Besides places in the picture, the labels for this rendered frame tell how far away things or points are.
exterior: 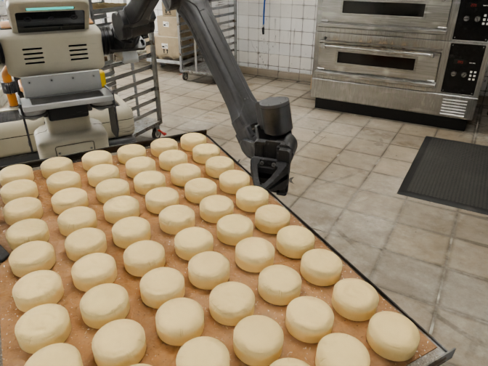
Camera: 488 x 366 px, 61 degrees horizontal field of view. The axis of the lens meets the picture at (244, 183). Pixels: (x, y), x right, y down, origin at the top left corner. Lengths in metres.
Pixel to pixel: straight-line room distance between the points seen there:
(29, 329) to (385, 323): 0.36
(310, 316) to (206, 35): 0.64
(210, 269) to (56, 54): 1.02
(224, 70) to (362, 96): 3.42
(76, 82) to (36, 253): 0.90
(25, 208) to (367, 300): 0.47
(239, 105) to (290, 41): 4.67
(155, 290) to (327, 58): 3.89
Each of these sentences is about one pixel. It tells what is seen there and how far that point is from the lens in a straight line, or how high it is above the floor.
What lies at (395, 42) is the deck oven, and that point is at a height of 0.71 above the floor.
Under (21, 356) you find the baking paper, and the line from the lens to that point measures 0.49.
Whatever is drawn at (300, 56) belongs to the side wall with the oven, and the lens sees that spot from 5.50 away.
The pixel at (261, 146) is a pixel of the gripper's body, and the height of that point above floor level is 1.03.
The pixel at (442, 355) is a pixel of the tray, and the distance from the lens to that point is 0.48.
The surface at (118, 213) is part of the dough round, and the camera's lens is 0.61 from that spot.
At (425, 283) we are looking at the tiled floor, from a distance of 2.17.
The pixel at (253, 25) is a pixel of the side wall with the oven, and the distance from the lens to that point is 5.74.
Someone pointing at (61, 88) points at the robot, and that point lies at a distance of 1.40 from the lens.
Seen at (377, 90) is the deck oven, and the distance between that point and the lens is 4.21.
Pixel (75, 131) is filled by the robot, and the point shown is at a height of 0.83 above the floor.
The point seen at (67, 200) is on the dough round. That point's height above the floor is 1.02.
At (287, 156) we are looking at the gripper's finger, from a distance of 0.72.
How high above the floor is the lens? 1.32
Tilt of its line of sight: 28 degrees down
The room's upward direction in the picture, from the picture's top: straight up
